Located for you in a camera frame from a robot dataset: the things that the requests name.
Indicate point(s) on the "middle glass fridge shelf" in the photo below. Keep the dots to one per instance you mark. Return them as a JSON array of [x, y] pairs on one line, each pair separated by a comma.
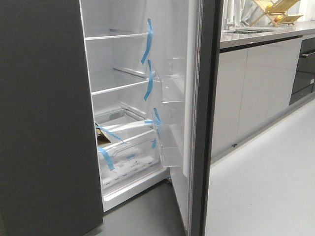
[[117, 81]]

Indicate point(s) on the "black built-in oven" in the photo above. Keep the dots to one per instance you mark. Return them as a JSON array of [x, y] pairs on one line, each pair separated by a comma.
[[304, 82]]

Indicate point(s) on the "red yellow apple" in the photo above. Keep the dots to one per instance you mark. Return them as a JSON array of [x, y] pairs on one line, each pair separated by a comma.
[[279, 17]]

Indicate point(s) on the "stainless steel sink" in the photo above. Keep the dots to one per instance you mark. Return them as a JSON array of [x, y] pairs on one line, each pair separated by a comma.
[[247, 31]]

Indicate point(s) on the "brown cardboard piece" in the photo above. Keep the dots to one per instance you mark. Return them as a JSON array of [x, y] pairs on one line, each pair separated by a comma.
[[100, 136]]

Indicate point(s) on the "glass fridge shelf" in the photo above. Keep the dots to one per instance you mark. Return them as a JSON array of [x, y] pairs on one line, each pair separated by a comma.
[[117, 81], [112, 34]]

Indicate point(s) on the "dark grey fridge door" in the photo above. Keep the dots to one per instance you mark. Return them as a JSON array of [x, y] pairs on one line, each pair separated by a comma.
[[49, 174], [194, 128]]

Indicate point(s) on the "blue tape on drawer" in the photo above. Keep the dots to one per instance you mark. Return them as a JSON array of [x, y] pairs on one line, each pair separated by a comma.
[[107, 158]]

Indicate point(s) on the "grey window curtain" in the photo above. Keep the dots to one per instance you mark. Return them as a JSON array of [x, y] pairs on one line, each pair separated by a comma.
[[246, 12]]

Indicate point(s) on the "upper clear door bin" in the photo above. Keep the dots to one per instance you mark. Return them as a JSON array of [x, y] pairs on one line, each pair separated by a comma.
[[172, 74]]

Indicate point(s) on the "grey kitchen countertop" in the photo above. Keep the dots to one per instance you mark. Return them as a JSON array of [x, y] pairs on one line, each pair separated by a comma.
[[228, 40]]

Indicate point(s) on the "blue tape strip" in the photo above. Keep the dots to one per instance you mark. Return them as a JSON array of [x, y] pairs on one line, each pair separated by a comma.
[[149, 40], [150, 82]]

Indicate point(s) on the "white fridge interior cabinet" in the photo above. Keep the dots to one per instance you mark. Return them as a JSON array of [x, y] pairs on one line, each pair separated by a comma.
[[137, 64]]

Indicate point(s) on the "blue tape strip top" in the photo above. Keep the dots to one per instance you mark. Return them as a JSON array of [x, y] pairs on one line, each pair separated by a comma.
[[149, 40]]

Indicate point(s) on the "grey cabinet door right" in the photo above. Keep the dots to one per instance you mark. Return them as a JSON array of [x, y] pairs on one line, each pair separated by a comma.
[[268, 82]]

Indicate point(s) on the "lower clear door bin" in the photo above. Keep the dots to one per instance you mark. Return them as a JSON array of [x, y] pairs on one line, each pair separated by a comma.
[[170, 151]]

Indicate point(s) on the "clear door bin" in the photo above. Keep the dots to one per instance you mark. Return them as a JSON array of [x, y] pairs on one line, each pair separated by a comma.
[[172, 74], [170, 151]]

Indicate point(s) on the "blue tape strip middle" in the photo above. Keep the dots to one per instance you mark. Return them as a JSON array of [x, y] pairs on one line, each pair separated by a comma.
[[150, 82]]

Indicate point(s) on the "upper glass fridge shelf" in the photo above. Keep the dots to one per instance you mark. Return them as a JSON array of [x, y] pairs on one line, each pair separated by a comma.
[[112, 34]]

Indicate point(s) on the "wooden dish rack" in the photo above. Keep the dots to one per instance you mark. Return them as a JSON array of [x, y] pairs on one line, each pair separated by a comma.
[[272, 9]]

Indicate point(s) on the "clear crisper drawer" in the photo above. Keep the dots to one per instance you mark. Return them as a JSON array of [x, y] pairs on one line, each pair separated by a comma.
[[137, 154], [121, 124]]

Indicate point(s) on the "grey cabinet door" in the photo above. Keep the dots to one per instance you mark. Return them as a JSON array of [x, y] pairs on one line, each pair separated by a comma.
[[230, 82], [268, 82]]

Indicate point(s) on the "silver kitchen faucet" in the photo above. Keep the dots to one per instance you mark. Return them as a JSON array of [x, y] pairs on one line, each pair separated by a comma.
[[228, 20]]

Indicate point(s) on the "grey cabinet door left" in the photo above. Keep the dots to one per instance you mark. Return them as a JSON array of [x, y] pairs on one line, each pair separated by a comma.
[[230, 82]]

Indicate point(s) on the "upper clear crisper drawer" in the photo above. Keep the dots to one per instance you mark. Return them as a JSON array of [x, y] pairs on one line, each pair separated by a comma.
[[121, 124]]

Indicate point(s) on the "lower clear crisper drawer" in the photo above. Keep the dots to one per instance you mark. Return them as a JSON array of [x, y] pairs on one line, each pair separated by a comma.
[[137, 154]]

